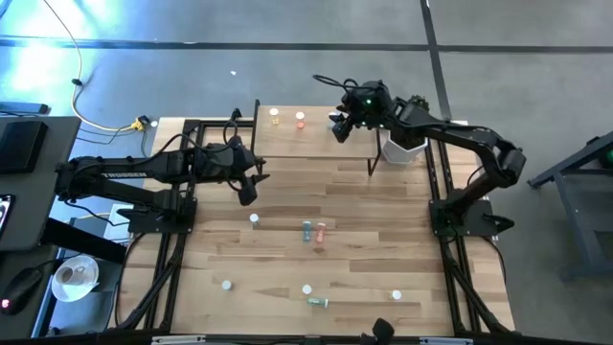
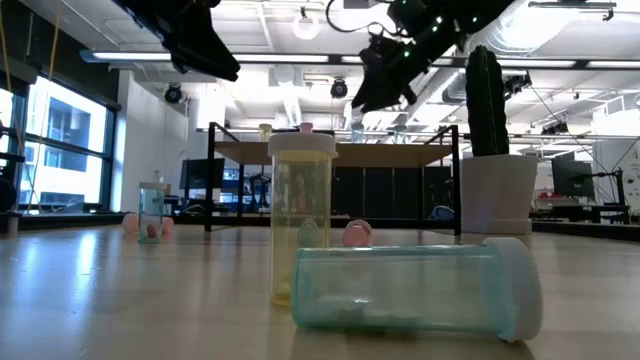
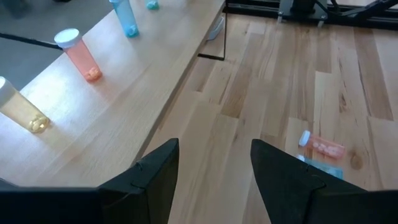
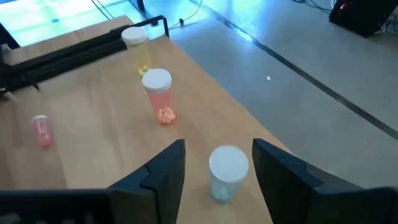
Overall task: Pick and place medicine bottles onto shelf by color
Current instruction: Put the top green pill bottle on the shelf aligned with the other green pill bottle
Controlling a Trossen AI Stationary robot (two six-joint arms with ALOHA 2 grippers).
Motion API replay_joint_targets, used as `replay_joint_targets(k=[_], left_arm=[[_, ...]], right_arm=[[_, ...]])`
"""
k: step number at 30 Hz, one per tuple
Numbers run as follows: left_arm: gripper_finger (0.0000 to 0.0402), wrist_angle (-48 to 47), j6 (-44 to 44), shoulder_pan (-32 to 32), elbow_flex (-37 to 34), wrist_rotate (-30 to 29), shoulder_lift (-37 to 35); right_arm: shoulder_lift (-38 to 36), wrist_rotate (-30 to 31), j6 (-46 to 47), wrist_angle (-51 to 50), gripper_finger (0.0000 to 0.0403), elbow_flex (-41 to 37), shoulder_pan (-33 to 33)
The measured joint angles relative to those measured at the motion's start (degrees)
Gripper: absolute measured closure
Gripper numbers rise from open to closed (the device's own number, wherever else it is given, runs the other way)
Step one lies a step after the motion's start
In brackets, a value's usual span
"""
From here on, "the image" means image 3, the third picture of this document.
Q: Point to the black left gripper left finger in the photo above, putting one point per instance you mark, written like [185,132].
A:
[149,193]

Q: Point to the black extrusion table frame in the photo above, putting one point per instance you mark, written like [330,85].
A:
[357,18]

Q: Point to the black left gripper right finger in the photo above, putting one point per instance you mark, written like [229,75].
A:
[280,186]

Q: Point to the yellow medicine bottle white cap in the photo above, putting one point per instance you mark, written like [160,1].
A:
[18,109]

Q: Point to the blue medicine bottle white cap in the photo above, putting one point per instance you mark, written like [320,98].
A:
[124,15]
[326,169]

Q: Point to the orange medicine bottle white cap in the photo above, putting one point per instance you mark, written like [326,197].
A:
[79,56]
[323,147]

